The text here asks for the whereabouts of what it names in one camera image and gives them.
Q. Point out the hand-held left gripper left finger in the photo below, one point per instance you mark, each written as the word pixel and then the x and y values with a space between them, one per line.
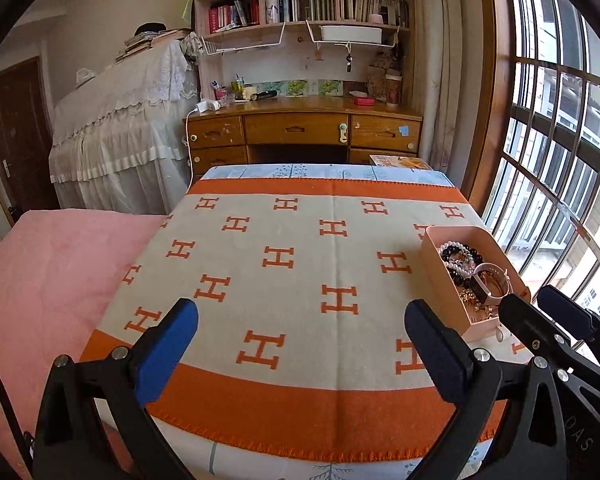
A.
pixel 167 345

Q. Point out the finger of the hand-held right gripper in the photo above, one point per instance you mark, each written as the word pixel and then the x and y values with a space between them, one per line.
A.
pixel 562 304
pixel 530 321

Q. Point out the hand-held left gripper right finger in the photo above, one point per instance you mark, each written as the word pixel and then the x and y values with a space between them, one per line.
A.
pixel 437 355

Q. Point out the pink jewelry box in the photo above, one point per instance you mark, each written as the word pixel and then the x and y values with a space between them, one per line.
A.
pixel 445 302

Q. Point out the pink bed blanket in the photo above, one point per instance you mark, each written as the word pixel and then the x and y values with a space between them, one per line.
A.
pixel 50 285

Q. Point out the orange and cream patterned blanket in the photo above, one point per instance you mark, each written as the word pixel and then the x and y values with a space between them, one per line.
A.
pixel 290 285

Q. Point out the metal window grille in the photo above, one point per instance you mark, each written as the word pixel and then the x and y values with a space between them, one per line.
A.
pixel 555 135

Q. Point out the orange magazine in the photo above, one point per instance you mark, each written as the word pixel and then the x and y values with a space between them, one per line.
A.
pixel 402 162

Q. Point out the white lace piano cover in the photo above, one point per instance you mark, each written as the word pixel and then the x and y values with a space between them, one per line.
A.
pixel 125 130

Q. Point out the white drawer hook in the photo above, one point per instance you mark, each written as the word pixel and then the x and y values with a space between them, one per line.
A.
pixel 343 132

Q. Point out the white charger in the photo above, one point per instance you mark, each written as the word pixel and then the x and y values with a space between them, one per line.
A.
pixel 209 106

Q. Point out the wooden desk with drawers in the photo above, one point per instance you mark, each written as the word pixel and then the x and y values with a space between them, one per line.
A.
pixel 295 127

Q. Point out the brown wooden door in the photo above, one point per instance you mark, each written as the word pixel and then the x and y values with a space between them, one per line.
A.
pixel 17 135

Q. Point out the beige curtain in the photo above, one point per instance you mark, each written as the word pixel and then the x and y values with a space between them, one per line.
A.
pixel 445 70

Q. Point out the small red box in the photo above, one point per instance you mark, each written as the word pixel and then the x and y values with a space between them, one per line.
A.
pixel 365 101

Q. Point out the pen holder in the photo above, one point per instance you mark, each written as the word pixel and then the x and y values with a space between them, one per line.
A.
pixel 237 89

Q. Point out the red patterned cup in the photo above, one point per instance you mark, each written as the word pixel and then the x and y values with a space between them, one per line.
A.
pixel 393 91

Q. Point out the black flashlight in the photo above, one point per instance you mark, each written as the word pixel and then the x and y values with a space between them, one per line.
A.
pixel 267 95

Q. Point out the stack of books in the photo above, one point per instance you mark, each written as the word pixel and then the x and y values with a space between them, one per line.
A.
pixel 147 42

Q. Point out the hanging keys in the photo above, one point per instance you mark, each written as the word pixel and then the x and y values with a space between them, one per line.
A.
pixel 349 62

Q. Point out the white plastic tray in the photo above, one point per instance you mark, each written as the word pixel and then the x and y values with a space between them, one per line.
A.
pixel 352 33

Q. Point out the row of red books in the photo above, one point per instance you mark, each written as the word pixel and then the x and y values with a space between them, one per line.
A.
pixel 232 17

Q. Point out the row of pale books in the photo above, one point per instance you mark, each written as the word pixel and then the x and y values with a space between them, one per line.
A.
pixel 345 7

